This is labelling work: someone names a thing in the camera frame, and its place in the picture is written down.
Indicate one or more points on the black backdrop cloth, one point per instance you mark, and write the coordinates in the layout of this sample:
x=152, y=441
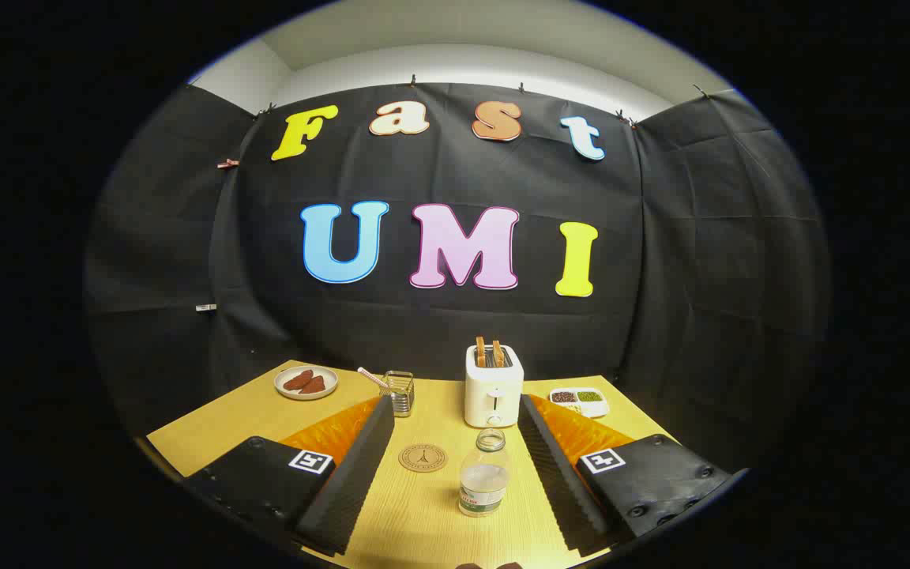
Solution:
x=660, y=237

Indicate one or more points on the reddish brown meat slice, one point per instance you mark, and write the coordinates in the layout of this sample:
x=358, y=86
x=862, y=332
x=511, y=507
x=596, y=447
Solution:
x=297, y=379
x=314, y=386

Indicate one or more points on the clear plastic juice bottle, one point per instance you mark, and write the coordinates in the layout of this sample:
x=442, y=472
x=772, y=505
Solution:
x=484, y=482

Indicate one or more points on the white toaster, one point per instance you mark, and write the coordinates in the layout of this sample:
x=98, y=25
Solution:
x=493, y=387

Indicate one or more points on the white round plate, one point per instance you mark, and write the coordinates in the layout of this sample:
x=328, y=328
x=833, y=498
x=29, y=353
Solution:
x=329, y=382

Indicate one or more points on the wooden table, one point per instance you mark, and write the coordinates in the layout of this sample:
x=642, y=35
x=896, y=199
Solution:
x=423, y=514

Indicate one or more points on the red clip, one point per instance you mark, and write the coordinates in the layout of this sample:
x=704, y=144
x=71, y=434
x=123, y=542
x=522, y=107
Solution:
x=227, y=163

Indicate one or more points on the striped paper straw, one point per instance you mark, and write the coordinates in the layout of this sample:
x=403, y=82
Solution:
x=372, y=377

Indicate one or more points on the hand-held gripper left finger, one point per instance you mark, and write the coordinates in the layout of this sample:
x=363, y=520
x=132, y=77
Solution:
x=360, y=474

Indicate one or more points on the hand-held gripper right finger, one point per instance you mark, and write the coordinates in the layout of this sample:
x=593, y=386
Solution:
x=558, y=482

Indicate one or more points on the toast slice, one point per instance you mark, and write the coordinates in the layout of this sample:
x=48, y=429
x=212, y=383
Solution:
x=481, y=353
x=498, y=355

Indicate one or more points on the round wooden coaster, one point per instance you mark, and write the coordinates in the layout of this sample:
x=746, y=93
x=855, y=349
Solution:
x=423, y=458

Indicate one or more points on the white divided bean dish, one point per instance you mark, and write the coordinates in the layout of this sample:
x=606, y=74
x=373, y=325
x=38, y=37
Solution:
x=579, y=403

